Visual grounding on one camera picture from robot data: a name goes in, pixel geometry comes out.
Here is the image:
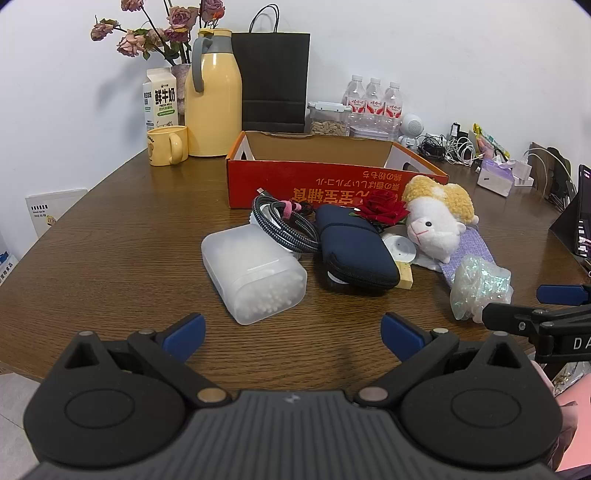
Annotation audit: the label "red cardboard box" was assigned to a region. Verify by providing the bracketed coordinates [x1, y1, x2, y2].
[225, 130, 450, 217]

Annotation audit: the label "navy blue pouch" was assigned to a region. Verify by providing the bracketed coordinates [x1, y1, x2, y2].
[314, 204, 401, 291]

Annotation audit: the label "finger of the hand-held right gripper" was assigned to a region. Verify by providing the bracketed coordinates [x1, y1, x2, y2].
[482, 302, 557, 334]
[537, 284, 591, 306]

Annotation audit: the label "white charging cable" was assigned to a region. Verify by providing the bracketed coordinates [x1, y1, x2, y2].
[526, 147, 564, 190]

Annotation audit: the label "purple tissue pack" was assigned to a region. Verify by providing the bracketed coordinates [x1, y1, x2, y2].
[477, 157, 515, 198]

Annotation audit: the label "yellow rectangular block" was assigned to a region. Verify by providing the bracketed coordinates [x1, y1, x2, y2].
[394, 261, 413, 291]

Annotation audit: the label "pink vase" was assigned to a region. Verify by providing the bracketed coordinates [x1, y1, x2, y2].
[171, 64, 191, 116]

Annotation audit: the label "yellow mug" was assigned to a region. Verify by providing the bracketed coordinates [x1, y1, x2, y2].
[147, 126, 189, 167]

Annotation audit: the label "white printed carton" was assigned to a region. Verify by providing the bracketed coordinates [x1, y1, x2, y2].
[25, 188, 88, 238]

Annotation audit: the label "clear water bottle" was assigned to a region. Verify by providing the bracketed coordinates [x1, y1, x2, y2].
[383, 82, 405, 134]
[342, 75, 368, 127]
[365, 78, 387, 127]

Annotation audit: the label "red fabric rose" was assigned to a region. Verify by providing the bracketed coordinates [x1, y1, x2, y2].
[355, 190, 411, 232]

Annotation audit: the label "colourful snack packets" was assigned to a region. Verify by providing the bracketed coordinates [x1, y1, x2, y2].
[471, 124, 511, 160]

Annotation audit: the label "dried pink flowers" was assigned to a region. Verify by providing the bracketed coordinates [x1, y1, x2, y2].
[91, 0, 225, 65]

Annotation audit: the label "white robot speaker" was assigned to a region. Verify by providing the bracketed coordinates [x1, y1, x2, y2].
[398, 114, 426, 148]

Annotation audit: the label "white charger dock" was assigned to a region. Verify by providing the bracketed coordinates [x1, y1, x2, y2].
[510, 159, 536, 189]

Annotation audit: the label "white yellow plush sheep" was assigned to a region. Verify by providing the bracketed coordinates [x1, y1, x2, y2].
[402, 175, 479, 267]

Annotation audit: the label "purple knit cloth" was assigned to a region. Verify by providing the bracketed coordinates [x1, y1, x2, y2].
[438, 228, 498, 289]

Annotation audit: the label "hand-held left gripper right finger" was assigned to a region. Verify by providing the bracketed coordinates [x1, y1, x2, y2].
[356, 312, 527, 408]

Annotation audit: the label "yellow thermos jug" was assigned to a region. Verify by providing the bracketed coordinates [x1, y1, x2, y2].
[185, 28, 243, 158]

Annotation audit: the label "clear container of seeds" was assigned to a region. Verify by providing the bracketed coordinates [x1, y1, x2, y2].
[308, 102, 352, 136]

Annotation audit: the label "person's pink clothing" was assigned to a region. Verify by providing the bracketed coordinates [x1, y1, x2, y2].
[538, 364, 581, 476]

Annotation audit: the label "tangle of charger cables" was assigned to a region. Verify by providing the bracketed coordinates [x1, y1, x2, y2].
[418, 133, 476, 166]

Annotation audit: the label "dark desk rack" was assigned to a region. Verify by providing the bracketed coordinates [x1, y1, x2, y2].
[529, 142, 580, 213]

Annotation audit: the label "iridescent plastic bag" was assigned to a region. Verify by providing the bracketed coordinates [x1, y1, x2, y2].
[450, 257, 512, 323]

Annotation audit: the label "blue white carton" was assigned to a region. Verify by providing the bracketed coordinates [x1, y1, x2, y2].
[0, 231, 19, 287]

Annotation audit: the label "braided cable coil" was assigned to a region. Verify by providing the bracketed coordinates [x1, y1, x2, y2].
[252, 187, 320, 254]

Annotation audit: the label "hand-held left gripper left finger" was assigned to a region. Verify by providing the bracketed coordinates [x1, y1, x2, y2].
[64, 313, 232, 408]

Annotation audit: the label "black tablet with stand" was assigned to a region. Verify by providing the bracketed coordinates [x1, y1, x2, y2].
[549, 164, 591, 271]

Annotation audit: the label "translucent cotton swab box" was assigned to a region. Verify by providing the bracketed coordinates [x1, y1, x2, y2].
[202, 224, 308, 326]

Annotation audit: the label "white milk carton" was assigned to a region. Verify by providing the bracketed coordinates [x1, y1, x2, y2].
[142, 68, 179, 132]

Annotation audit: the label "black paper bag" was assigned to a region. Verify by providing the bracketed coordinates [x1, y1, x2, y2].
[231, 4, 311, 134]

